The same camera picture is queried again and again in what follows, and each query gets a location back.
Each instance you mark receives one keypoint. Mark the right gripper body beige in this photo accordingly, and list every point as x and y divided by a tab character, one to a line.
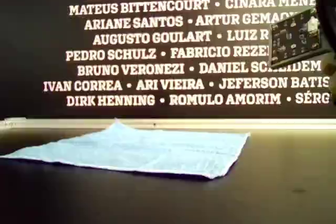
331	64

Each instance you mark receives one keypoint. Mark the light blue cloth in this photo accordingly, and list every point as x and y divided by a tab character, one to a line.
131	150

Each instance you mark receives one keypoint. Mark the black banner with white names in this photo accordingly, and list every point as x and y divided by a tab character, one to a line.
26	51

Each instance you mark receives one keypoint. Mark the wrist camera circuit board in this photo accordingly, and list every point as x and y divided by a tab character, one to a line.
294	37

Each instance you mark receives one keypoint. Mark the aluminium table frame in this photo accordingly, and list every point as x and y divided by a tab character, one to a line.
210	123

